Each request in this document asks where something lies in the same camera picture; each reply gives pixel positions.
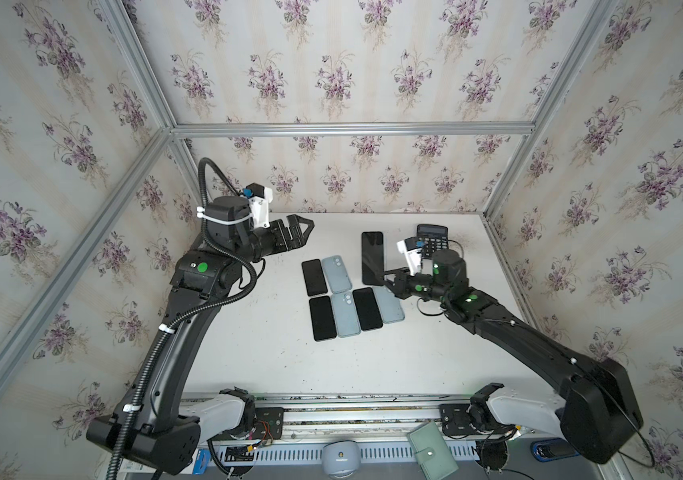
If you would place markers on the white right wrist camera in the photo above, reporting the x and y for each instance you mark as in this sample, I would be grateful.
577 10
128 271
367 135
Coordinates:
411 248

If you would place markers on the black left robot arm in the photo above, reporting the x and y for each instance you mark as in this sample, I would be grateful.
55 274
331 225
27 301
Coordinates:
149 426

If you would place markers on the black round puck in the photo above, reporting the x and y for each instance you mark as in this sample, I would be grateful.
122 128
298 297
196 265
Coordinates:
492 456

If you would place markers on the black phone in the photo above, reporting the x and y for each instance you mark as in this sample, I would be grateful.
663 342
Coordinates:
313 277
372 258

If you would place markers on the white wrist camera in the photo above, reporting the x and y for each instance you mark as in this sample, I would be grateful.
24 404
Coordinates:
259 200
411 248

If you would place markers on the green wallet pouch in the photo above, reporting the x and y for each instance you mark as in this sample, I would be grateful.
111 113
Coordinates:
431 452

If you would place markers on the black desk calculator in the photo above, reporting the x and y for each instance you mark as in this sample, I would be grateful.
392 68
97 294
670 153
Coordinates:
432 238

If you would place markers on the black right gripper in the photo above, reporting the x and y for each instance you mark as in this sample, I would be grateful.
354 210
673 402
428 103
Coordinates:
399 282

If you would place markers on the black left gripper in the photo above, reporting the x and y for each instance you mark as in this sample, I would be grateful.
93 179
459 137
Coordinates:
281 235

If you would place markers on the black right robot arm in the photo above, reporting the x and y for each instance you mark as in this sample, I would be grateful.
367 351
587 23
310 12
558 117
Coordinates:
592 404

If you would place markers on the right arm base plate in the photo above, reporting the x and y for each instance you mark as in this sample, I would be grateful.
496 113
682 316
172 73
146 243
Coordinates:
461 420

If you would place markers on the grey round device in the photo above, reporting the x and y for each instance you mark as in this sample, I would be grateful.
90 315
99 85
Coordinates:
341 459

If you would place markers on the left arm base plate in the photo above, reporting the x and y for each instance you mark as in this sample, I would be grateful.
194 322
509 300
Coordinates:
268 425

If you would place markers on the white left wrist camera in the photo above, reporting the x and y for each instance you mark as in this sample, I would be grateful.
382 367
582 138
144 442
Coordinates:
259 200

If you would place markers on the white perforated cable tray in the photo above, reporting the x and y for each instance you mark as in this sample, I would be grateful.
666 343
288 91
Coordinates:
300 454

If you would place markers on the blue handheld device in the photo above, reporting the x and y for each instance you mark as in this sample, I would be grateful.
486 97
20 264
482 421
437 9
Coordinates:
552 450

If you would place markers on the light blue phone case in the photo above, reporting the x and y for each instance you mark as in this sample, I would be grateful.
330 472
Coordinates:
345 315

